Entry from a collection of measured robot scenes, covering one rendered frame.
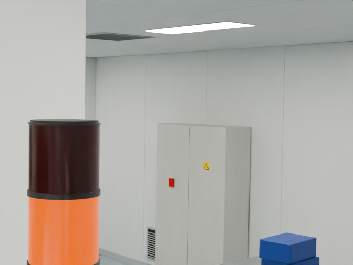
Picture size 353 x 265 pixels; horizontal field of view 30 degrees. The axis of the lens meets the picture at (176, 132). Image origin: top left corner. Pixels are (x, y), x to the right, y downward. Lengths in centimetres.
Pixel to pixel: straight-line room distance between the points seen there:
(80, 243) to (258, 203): 712
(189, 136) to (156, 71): 146
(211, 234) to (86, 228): 709
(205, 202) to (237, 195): 39
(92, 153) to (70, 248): 7
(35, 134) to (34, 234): 7
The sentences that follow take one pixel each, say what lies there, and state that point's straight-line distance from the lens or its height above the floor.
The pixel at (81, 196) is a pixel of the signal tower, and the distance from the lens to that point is 45.
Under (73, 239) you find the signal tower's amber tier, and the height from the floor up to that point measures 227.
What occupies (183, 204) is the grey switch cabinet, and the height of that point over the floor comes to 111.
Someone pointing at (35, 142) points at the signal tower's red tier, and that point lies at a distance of 45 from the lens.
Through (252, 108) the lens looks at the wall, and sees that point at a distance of 754.
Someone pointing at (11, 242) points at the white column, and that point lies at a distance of 206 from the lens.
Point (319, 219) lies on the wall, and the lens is 703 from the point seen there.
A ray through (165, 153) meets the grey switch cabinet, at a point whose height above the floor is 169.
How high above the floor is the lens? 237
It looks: 3 degrees down
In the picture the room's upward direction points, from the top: 1 degrees clockwise
